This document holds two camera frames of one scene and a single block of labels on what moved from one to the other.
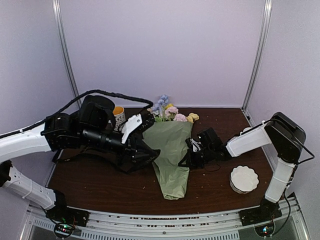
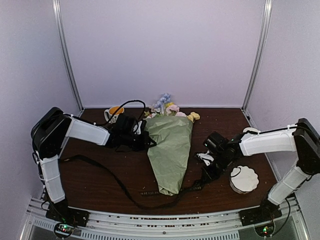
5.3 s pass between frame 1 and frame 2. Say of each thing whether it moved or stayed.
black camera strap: moved
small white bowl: stayed
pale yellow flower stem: stayed
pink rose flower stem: moved
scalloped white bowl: stayed
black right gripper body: moved
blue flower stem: moved
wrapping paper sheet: stayed
